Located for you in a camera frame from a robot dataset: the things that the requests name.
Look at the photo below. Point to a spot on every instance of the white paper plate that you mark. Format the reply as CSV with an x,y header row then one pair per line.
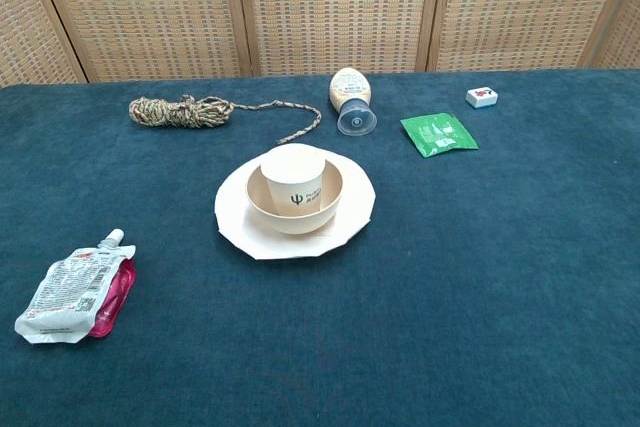
x,y
235,217

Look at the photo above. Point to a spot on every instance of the green foil packet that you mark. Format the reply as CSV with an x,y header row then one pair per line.
x,y
440,133

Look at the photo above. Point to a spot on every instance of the white mahjong tile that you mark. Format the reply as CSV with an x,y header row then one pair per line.
x,y
482,97

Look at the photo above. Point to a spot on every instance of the beige bowl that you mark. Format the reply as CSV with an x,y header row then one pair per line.
x,y
295,222

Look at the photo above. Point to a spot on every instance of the white spout pouch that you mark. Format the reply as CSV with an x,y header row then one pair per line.
x,y
65,292

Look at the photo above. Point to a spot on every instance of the blue table cloth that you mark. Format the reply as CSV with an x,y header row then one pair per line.
x,y
450,272

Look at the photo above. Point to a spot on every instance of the woven bamboo screen panel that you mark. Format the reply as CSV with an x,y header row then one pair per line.
x,y
622,32
520,7
150,7
340,7
30,32

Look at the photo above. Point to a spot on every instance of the white paper cup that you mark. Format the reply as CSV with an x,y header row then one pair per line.
x,y
295,182

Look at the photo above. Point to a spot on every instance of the squeeze sauce bottle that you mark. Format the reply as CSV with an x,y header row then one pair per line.
x,y
350,89

